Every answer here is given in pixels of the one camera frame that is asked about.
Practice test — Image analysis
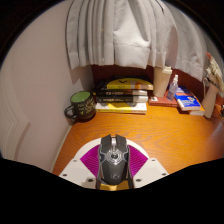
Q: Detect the yellow and white book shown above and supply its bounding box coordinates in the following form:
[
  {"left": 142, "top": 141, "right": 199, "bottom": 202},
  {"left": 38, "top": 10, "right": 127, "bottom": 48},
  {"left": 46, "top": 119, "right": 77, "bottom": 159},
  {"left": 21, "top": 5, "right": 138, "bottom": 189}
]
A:
[{"left": 95, "top": 101, "right": 148, "bottom": 115}]

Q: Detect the grey angular computer mouse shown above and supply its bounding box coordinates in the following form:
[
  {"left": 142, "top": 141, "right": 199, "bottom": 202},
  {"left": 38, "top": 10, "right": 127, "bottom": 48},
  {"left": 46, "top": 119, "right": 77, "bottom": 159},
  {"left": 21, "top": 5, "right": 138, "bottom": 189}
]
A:
[{"left": 98, "top": 133, "right": 131, "bottom": 187}]

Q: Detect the white ceramic jug vase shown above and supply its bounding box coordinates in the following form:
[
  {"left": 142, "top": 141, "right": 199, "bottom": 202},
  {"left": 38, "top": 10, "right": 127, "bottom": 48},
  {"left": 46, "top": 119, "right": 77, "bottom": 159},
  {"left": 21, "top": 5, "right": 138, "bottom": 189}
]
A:
[{"left": 201, "top": 81, "right": 221, "bottom": 120}]

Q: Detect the clear spray bottle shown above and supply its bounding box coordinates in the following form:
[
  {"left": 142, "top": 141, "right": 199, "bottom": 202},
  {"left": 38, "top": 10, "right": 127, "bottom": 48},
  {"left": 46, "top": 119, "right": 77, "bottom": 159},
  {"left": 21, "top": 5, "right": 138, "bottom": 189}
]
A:
[{"left": 166, "top": 74, "right": 180, "bottom": 102}]

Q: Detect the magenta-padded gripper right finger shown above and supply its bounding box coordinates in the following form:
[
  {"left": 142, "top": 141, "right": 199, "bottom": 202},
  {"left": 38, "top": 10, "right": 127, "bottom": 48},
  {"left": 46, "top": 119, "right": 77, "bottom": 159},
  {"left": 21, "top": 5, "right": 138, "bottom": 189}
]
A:
[{"left": 127, "top": 144, "right": 170, "bottom": 190}]

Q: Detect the blue cover book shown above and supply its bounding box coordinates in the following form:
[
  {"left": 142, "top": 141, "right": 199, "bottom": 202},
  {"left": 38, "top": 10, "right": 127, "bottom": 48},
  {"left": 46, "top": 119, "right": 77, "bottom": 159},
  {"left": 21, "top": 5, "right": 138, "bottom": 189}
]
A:
[{"left": 174, "top": 85, "right": 205, "bottom": 113}]

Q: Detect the beige lidded tumbler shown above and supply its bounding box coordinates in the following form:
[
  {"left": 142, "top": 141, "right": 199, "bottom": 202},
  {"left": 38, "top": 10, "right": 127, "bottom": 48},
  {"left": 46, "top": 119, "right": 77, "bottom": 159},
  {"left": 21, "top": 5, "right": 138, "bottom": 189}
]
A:
[{"left": 153, "top": 65, "right": 173, "bottom": 98}]

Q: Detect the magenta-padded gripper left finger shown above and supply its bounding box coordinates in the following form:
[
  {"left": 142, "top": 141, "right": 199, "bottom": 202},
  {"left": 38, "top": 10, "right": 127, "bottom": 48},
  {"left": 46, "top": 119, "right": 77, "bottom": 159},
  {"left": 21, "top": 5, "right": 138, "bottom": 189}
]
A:
[{"left": 59, "top": 144, "right": 102, "bottom": 190}]

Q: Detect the white pleated curtain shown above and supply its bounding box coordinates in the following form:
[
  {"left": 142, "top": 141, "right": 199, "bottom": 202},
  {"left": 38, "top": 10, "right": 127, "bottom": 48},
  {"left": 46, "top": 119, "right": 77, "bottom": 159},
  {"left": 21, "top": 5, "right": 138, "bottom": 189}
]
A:
[{"left": 65, "top": 0, "right": 214, "bottom": 83}]

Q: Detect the dark green mug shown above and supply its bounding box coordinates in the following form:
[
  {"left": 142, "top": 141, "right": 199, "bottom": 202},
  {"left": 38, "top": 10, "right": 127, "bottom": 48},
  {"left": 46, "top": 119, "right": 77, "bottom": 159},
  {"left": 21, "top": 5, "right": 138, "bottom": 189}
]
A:
[{"left": 63, "top": 90, "right": 97, "bottom": 123}]

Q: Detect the yellow and black book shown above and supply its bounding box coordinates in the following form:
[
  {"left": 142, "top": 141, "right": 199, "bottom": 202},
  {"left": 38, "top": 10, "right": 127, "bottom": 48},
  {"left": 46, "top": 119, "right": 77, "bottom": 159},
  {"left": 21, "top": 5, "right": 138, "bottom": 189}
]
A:
[{"left": 99, "top": 77, "right": 155, "bottom": 91}]

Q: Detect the red-brown flat book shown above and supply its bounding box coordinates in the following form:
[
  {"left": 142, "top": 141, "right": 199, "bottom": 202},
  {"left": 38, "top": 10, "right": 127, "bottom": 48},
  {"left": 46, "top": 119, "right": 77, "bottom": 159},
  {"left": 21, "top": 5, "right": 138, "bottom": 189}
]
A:
[{"left": 148, "top": 95, "right": 180, "bottom": 108}]

